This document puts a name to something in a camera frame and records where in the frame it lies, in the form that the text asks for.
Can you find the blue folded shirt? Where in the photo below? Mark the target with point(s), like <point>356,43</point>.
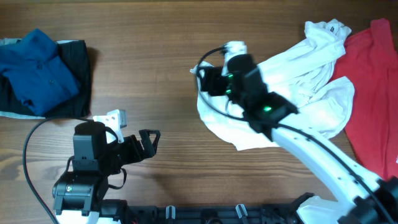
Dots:
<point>38,76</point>

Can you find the white t-shirt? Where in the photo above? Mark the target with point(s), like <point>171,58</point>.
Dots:
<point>302,75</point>

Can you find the red t-shirt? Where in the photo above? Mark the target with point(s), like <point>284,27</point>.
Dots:
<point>370,63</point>

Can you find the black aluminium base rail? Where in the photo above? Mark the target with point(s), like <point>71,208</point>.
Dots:
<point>264,214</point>

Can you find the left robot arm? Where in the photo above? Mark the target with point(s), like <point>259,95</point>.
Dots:
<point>82,190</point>

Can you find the black folded garment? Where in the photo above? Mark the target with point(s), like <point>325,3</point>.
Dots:
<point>75,56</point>

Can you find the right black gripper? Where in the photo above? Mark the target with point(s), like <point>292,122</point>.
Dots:
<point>212,81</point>

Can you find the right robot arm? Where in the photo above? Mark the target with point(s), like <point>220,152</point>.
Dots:
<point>360,195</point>

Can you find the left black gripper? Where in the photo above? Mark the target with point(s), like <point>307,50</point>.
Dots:
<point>137,146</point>

